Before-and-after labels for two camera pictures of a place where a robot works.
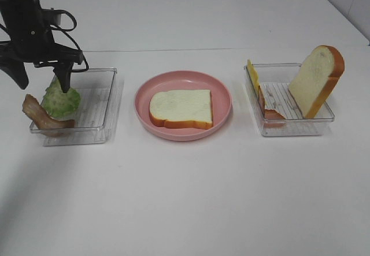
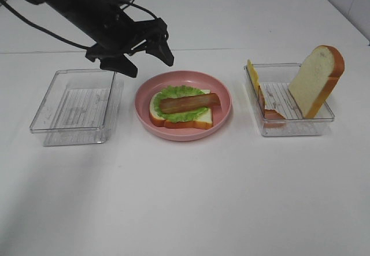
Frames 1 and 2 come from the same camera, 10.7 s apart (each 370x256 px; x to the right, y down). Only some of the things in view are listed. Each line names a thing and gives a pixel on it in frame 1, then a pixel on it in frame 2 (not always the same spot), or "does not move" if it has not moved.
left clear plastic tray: [98, 119] does not move
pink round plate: [184, 80] does not move
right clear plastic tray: [274, 81] does not move
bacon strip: [42, 119] -> [189, 103]
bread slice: [315, 78] does not move
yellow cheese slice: [254, 74] does not move
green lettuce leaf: [59, 104] -> [174, 91]
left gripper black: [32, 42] -> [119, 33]
